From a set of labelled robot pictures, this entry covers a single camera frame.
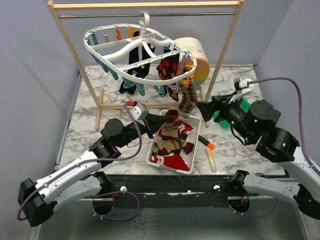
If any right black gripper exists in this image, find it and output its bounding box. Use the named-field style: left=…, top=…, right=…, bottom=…
left=195, top=90, right=254, bottom=143

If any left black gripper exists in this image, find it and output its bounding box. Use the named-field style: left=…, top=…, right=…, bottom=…
left=117, top=112, right=169, bottom=149

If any striped argyle sock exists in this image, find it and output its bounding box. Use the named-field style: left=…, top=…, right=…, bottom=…
left=159, top=109, right=179, bottom=140

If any beige brown argyle sock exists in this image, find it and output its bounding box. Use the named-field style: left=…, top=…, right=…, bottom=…
left=178, top=80, right=198, bottom=114

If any white oval clip hanger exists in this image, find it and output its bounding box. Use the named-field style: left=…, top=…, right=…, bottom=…
left=83, top=11, right=197, bottom=97

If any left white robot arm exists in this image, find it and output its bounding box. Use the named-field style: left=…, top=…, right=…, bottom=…
left=17, top=113, right=168, bottom=227

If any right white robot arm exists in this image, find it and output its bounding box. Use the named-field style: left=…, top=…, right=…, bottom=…
left=196, top=95, right=320, bottom=220

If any red santa sock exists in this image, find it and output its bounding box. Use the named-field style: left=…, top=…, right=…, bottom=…
left=150, top=154, right=189, bottom=171
left=178, top=119, right=193, bottom=137

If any white perforated plastic basket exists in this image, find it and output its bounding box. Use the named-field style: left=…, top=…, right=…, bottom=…
left=146, top=110, right=201, bottom=175

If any black orange marker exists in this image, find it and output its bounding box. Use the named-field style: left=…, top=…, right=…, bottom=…
left=198, top=135, right=215, bottom=150

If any green plastic bin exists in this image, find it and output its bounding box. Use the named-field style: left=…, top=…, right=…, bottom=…
left=212, top=98, right=251, bottom=129

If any yellow translucent tube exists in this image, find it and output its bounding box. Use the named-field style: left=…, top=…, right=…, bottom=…
left=205, top=147, right=217, bottom=173

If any black red yellow argyle sock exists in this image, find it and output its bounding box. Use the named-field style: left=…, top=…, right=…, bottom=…
left=156, top=54, right=180, bottom=81

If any cream cylindrical toy drum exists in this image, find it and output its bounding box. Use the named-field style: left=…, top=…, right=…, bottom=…
left=174, top=37, right=211, bottom=87

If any small blue white jar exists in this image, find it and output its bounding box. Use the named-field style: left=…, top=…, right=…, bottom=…
left=86, top=141, right=95, bottom=151

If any black sock with label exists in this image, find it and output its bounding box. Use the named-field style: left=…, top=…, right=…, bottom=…
left=118, top=31, right=156, bottom=95

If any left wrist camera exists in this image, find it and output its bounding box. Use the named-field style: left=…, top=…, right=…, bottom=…
left=129, top=103, right=149, bottom=121

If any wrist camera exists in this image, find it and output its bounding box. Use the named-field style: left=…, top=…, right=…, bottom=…
left=228, top=77, right=255, bottom=104
left=129, top=103, right=149, bottom=121

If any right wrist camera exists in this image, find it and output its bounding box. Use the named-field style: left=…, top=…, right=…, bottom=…
left=228, top=77, right=255, bottom=104

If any black metal base rail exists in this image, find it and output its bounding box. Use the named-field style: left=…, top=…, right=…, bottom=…
left=49, top=172, right=260, bottom=208

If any wooden clothes rack frame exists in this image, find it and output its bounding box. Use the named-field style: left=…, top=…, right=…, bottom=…
left=47, top=0, right=244, bottom=131

